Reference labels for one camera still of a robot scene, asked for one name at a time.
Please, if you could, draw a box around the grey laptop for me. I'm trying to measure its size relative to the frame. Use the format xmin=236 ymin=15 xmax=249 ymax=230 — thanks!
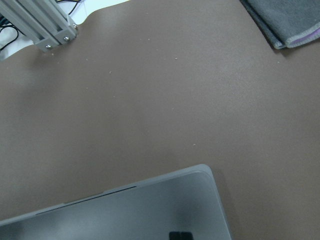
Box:
xmin=0 ymin=164 xmax=232 ymax=240

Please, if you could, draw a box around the folded grey cloth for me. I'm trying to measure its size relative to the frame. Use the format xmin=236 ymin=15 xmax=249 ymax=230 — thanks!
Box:
xmin=241 ymin=0 xmax=320 ymax=50

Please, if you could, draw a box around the aluminium frame post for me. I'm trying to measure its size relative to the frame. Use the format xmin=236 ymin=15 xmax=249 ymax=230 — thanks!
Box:
xmin=0 ymin=0 xmax=78 ymax=52

